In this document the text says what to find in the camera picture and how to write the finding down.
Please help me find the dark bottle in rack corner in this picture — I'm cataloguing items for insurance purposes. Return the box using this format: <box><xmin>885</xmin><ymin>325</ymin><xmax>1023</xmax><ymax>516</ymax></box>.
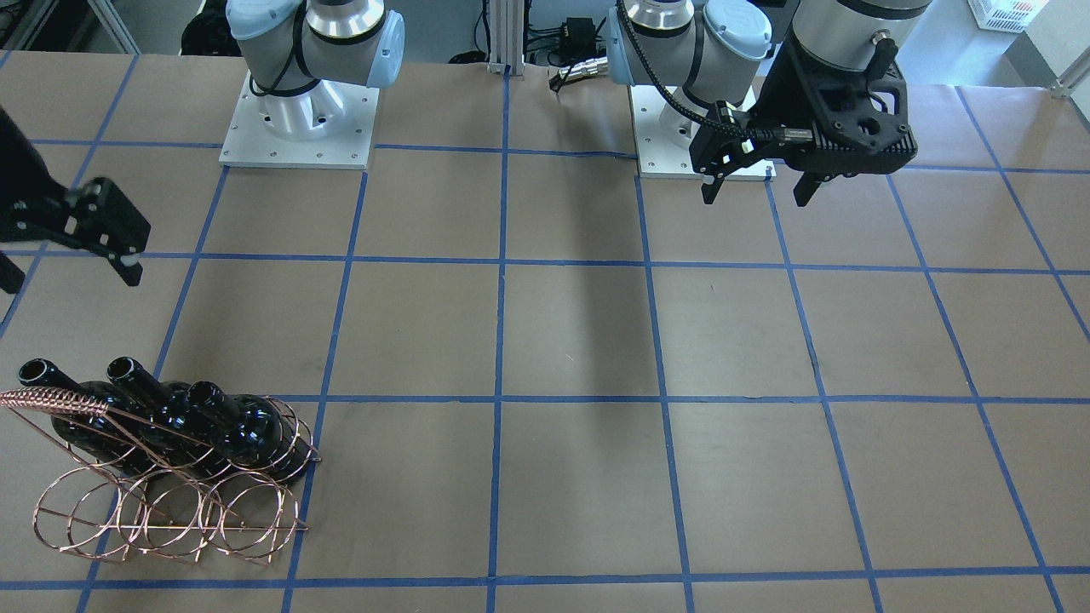
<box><xmin>186</xmin><ymin>381</ymin><xmax>311</xmax><ymax>485</ymax></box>

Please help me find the copper wire wine rack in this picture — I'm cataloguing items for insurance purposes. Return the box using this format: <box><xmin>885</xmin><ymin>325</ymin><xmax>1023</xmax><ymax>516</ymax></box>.
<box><xmin>32</xmin><ymin>432</ymin><xmax>308</xmax><ymax>565</ymax></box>

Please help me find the dark glass wine bottle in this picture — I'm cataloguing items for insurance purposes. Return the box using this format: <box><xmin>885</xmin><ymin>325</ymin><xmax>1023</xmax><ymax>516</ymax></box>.
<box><xmin>106</xmin><ymin>357</ymin><xmax>232</xmax><ymax>481</ymax></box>

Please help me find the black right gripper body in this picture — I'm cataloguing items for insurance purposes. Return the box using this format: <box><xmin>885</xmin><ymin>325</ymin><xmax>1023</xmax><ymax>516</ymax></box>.
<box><xmin>1</xmin><ymin>110</ymin><xmax>152</xmax><ymax>261</ymax></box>

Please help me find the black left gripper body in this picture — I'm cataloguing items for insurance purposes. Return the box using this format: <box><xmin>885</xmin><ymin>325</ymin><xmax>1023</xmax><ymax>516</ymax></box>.
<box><xmin>689</xmin><ymin>34</ymin><xmax>919</xmax><ymax>179</ymax></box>

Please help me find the dark bottle in rack end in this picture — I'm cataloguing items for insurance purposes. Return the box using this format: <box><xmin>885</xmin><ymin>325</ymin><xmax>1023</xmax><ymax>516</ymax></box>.
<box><xmin>17</xmin><ymin>358</ymin><xmax>157</xmax><ymax>477</ymax></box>

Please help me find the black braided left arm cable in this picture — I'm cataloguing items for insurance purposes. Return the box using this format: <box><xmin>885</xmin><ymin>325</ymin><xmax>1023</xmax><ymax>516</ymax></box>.
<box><xmin>615</xmin><ymin>0</ymin><xmax>814</xmax><ymax>141</ymax></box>

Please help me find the black power adapter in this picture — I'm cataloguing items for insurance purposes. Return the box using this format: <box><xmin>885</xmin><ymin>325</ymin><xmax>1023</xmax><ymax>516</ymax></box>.
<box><xmin>558</xmin><ymin>17</ymin><xmax>597</xmax><ymax>65</ymax></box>

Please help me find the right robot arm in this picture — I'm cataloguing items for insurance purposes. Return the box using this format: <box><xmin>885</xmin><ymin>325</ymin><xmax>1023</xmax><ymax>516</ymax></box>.
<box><xmin>1</xmin><ymin>1</ymin><xmax>405</xmax><ymax>286</ymax></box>

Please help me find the white plastic basket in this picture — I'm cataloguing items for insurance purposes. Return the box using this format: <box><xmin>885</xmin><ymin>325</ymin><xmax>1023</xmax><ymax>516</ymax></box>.
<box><xmin>967</xmin><ymin>0</ymin><xmax>1047</xmax><ymax>32</ymax></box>

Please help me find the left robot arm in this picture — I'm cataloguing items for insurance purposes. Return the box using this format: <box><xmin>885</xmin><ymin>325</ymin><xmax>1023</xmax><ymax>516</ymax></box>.
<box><xmin>604</xmin><ymin>1</ymin><xmax>929</xmax><ymax>207</ymax></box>

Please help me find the aluminium frame post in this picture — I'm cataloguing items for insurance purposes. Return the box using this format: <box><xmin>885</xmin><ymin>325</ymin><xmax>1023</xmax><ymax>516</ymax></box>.
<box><xmin>483</xmin><ymin>0</ymin><xmax>528</xmax><ymax>80</ymax></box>

